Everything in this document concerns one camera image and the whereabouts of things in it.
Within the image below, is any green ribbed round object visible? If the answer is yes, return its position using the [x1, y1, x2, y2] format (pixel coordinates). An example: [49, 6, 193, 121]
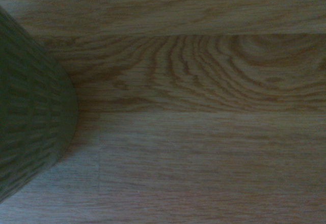
[0, 5, 78, 205]

